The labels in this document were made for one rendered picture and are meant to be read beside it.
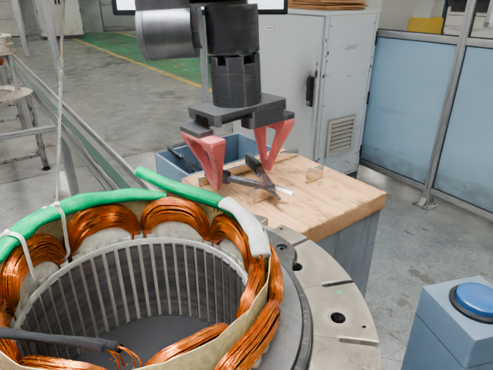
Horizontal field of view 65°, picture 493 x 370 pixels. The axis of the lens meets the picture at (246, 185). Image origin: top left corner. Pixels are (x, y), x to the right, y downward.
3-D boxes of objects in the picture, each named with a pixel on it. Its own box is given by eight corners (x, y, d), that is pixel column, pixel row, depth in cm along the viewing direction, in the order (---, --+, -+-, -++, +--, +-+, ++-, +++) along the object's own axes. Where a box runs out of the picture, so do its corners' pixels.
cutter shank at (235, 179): (227, 181, 48) (227, 177, 48) (230, 179, 49) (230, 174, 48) (271, 191, 46) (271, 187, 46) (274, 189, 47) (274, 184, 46)
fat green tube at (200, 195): (134, 186, 34) (131, 167, 33) (172, 175, 36) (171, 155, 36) (241, 266, 24) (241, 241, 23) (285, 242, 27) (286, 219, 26)
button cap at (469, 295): (477, 322, 34) (480, 313, 34) (445, 291, 38) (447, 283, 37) (513, 313, 35) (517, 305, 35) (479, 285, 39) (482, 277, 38)
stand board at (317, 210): (182, 193, 55) (181, 178, 54) (282, 161, 65) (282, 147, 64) (276, 263, 41) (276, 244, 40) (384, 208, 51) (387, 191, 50)
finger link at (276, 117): (222, 172, 52) (216, 103, 48) (263, 158, 56) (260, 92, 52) (254, 189, 47) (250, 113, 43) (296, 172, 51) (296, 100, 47)
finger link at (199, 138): (185, 186, 49) (176, 113, 45) (232, 169, 53) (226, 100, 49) (216, 204, 44) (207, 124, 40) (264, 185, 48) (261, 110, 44)
